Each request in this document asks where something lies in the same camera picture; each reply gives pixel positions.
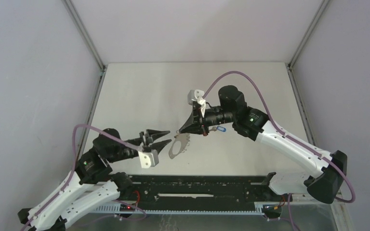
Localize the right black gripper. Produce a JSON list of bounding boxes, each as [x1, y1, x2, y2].
[[180, 105, 236, 137]]

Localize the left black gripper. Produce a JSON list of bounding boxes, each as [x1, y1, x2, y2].
[[108, 129, 172, 162]]

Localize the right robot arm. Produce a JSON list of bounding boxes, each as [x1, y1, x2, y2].
[[179, 85, 348, 204]]

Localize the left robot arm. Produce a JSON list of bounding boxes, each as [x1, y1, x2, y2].
[[17, 126, 171, 231]]

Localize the key with blue tag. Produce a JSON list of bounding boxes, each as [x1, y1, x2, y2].
[[210, 126, 226, 132]]

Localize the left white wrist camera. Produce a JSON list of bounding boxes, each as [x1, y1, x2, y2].
[[138, 149, 159, 168]]

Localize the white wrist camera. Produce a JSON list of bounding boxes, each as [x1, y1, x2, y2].
[[187, 90, 206, 117], [138, 149, 159, 168]]

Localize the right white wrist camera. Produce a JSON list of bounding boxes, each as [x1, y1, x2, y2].
[[187, 90, 206, 117]]

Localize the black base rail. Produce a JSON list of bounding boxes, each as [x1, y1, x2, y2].
[[86, 173, 292, 213]]

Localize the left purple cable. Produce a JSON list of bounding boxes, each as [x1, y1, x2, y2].
[[20, 124, 147, 231]]

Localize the purple cable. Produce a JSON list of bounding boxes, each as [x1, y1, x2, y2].
[[20, 124, 147, 231], [202, 70, 357, 231]]

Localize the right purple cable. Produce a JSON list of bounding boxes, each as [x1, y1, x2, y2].
[[202, 70, 357, 231]]

